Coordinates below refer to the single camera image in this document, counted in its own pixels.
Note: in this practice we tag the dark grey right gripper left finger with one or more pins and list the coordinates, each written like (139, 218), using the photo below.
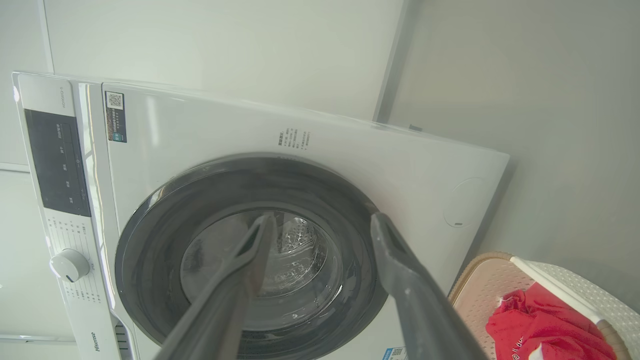
(220, 310)

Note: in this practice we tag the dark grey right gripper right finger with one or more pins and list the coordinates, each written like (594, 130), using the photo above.
(420, 310)

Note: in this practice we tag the beige perforated laundry basket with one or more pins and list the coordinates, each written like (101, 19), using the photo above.
(480, 295)

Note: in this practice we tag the red garment with white trim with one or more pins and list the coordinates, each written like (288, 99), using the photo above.
(545, 325)

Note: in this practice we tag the white washing machine control knob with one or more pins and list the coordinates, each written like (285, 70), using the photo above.
(69, 264)

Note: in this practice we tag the white front-load washing machine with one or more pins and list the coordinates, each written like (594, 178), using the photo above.
(280, 150)

